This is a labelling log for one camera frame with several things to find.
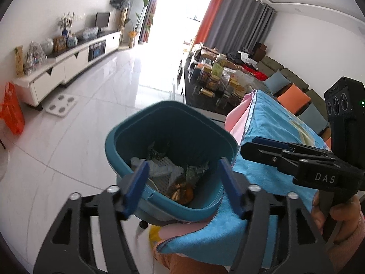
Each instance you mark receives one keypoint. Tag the grey-blue cushion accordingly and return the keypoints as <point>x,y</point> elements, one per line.
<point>313,118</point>
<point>276,82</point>

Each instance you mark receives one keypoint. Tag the vase with dry branches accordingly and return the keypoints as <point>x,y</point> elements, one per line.
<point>66,22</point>

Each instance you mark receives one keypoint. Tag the purple striped curtain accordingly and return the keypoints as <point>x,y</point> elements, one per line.
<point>151,14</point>

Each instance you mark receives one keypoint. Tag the white cloth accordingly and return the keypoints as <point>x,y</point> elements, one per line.
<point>248,58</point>

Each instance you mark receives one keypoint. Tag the orange curtain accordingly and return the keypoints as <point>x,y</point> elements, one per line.
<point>209,17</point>

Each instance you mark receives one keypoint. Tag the teal trash bin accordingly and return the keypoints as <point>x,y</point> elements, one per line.
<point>171,125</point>

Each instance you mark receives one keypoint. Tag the grey curtain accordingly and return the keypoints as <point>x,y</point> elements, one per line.
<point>242,25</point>

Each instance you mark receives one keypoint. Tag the dark brown box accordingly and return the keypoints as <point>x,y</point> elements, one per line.
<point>260,51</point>

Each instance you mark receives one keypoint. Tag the tall leafy house plant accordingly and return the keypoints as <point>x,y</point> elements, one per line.
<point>139,20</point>

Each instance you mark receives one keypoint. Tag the green snack wrapper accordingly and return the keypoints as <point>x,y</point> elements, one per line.
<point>196,172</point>

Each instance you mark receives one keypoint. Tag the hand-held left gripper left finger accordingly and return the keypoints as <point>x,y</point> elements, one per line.
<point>137,185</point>

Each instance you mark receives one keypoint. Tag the plastic-wrapped ornament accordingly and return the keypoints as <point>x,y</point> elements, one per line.
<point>34,58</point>

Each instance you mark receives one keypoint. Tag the white bathroom scale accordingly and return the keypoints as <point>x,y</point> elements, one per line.
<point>61,107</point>

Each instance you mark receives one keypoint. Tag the orange snack wrapper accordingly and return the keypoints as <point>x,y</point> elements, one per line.
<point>181,191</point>

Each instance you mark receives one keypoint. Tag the small picture frame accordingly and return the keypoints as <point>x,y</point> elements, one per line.
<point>60,44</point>

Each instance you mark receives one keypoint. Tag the plastic-wrapped bowl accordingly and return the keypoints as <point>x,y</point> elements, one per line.
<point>90,33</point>

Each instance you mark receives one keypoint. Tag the orange cushion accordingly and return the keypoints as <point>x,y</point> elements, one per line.
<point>293,99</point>
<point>327,139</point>

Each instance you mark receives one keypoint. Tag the yellow box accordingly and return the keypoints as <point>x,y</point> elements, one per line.
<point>19,61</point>

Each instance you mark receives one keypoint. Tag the person's right hand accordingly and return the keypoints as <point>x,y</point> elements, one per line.
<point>349,217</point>

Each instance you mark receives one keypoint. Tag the white tissue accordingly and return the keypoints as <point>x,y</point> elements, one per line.
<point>155,169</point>

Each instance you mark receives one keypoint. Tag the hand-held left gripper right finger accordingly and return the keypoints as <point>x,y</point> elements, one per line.
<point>231,185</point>

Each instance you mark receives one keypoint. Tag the black monitor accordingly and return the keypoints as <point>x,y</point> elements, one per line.
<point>102,20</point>

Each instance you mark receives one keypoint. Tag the blue floral blanket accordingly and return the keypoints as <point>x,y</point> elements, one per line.
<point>268,125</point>

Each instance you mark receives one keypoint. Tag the red cloth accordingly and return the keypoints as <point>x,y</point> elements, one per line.
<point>256,74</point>

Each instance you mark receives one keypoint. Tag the glass jar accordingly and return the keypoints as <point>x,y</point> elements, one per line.
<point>48,46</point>

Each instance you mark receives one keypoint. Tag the white television cabinet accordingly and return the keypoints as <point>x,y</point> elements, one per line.
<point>74,65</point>

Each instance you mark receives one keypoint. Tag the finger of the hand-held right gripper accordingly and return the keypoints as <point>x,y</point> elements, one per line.
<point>308,153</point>
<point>265,154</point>

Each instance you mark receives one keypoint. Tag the olive and brown sofa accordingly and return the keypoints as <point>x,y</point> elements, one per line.
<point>285,72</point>

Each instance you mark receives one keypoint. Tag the blue and white porcelain jar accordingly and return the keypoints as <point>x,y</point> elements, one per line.
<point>71,40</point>

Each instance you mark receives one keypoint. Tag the orange-brown cloth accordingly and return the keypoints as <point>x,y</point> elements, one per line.
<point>194,264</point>

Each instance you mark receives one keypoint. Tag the orange plastic bag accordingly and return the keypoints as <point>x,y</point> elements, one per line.
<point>11,111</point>

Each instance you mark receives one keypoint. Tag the person's right forearm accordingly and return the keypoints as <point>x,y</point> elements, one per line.
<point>350,251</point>

